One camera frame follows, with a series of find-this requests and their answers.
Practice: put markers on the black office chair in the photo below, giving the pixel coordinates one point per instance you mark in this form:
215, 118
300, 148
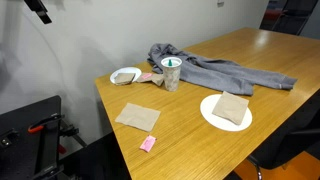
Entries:
299, 132

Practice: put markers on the pink packet on napkin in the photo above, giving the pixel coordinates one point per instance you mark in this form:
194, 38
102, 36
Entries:
147, 75

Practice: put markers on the large white plate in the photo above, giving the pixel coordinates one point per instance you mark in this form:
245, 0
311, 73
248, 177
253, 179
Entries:
206, 107

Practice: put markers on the pink packet near table edge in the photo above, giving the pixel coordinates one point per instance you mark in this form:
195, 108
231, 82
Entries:
148, 143

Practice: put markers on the grey sweatshirt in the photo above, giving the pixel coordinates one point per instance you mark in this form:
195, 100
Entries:
218, 74

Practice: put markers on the brown napkin on small plate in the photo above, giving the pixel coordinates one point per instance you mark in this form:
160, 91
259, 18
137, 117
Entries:
124, 78

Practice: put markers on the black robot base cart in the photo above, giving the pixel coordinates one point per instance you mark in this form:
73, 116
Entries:
25, 156

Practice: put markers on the small white plate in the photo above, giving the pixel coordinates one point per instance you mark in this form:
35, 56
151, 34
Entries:
134, 70

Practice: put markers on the brown napkin on large plate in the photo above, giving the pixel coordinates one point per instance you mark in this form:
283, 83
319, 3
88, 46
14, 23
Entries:
231, 107

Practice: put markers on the brown napkin on table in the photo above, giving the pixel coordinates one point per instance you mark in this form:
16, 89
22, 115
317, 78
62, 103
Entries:
138, 117

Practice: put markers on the brown napkin under pink packet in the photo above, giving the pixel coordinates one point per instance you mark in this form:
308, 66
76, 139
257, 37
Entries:
157, 79

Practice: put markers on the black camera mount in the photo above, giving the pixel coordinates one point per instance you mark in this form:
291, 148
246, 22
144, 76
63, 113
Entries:
38, 7

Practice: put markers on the orange handled clamp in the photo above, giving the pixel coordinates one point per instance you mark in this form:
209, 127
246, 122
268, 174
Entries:
38, 126

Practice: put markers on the green marker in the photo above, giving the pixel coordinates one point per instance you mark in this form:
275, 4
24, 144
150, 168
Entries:
170, 63

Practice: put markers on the patterned paper cup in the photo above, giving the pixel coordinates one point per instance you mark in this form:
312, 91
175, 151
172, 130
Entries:
171, 74

